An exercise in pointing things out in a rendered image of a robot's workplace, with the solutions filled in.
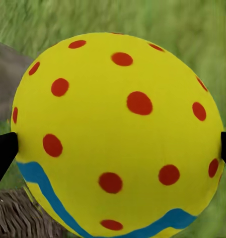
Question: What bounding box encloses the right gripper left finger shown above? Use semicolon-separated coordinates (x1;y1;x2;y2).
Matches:
0;132;18;181

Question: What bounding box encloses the wicker basket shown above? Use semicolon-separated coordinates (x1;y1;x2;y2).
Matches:
0;187;65;238

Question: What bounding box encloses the easter egg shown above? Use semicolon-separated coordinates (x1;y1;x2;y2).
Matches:
11;32;225;238

